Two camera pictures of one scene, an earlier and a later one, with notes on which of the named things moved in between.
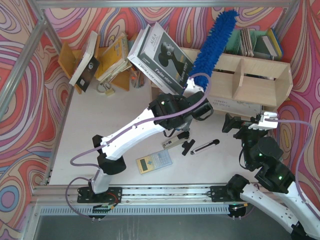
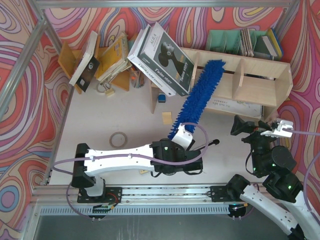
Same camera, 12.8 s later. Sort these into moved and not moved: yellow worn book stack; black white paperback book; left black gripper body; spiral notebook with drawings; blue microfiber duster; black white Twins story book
Moved: left black gripper body; blue microfiber duster
Not moved: black white paperback book; black white Twins story book; yellow worn book stack; spiral notebook with drawings
